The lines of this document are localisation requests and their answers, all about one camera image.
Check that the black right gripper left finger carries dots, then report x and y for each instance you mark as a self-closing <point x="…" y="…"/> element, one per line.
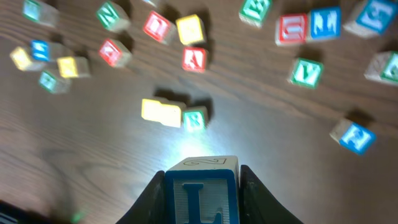
<point x="150" y="207"/>

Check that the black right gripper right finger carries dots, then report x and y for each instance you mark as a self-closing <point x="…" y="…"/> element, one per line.
<point x="256" y="203"/>

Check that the blue l block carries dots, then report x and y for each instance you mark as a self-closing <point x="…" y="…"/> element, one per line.
<point x="48" y="51"/>
<point x="203" y="190"/>

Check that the yellow O block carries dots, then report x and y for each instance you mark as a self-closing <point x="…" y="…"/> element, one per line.
<point x="171" y="114"/>

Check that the yellow C block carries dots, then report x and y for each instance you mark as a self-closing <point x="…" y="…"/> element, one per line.
<point x="151" y="108"/>

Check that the green R block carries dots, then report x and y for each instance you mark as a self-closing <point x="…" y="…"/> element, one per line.
<point x="195" y="119"/>

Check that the blue 2 block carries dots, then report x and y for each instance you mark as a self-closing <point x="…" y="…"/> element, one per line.
<point x="352" y="136"/>

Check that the green V block right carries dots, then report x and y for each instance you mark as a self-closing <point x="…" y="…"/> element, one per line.
<point x="306" y="73"/>

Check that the green v block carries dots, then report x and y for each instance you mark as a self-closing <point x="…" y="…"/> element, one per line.
<point x="40" y="12"/>
<point x="306" y="73"/>

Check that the green 4 block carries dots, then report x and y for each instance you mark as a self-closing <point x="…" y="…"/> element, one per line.
<point x="53" y="82"/>

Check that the red A block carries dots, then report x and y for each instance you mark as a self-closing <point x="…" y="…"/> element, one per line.
<point x="194" y="59"/>

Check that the yellow K block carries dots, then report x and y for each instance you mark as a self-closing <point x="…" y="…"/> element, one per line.
<point x="73" y="67"/>

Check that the red C block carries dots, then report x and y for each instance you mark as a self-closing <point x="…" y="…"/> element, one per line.
<point x="291" y="29"/>

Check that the red U block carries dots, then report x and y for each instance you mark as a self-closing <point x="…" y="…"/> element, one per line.
<point x="159" y="28"/>

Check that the yellow block near A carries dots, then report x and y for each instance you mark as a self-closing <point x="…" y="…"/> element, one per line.
<point x="190" y="30"/>

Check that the green J block right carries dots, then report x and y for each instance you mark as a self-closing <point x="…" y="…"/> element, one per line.
<point x="383" y="68"/>

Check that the green B block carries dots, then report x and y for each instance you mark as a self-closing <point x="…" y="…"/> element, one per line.
<point x="253" y="12"/>

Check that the green N block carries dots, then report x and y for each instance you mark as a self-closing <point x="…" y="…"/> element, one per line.
<point x="113" y="17"/>

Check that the blue I block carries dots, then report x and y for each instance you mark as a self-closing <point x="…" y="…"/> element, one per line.
<point x="324" y="24"/>

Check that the yellow G block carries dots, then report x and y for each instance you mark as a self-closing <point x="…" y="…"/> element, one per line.
<point x="24" y="61"/>

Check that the blue 5 block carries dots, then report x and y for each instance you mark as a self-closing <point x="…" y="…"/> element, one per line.
<point x="371" y="18"/>

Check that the green V block left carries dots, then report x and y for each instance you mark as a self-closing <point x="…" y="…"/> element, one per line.
<point x="40" y="12"/>

